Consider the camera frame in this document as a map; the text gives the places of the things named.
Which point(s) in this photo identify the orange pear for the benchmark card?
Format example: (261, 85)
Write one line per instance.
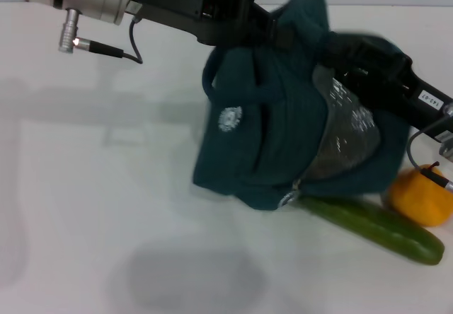
(421, 201)

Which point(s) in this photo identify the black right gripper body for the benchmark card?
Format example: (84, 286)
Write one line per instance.
(396, 87)

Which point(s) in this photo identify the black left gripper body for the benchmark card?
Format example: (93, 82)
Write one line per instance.
(198, 13)

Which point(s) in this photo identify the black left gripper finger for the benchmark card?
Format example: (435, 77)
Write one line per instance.
(286, 34)

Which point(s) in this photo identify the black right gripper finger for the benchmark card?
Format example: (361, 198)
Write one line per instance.
(347, 54)

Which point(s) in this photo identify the green cucumber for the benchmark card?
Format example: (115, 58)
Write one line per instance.
(375, 227)

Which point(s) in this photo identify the teal fabric lunch bag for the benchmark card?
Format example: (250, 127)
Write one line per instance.
(255, 144)

